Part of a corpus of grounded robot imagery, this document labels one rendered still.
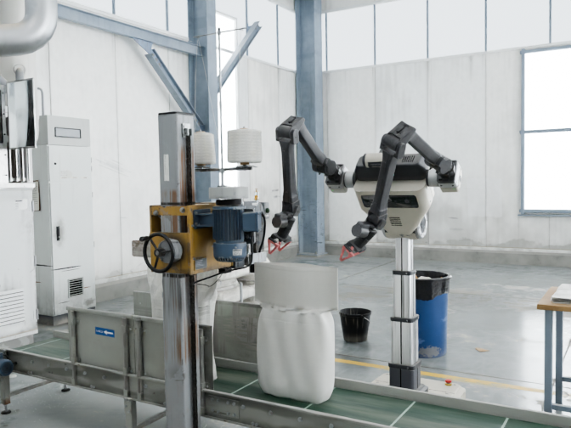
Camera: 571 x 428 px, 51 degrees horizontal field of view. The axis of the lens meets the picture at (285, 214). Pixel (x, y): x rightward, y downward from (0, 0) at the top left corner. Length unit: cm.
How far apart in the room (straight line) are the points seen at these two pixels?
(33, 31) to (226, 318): 272
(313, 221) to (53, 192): 629
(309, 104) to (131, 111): 454
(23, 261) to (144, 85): 370
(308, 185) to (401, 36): 325
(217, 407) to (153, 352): 48
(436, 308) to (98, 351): 267
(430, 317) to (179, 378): 261
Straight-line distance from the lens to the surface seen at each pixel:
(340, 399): 303
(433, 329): 501
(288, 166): 282
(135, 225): 816
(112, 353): 351
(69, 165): 667
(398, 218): 315
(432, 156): 277
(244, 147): 275
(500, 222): 1072
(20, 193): 545
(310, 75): 1181
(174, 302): 280
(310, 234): 1170
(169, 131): 276
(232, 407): 302
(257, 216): 263
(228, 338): 362
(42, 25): 511
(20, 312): 552
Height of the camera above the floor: 143
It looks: 3 degrees down
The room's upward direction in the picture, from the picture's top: 1 degrees counter-clockwise
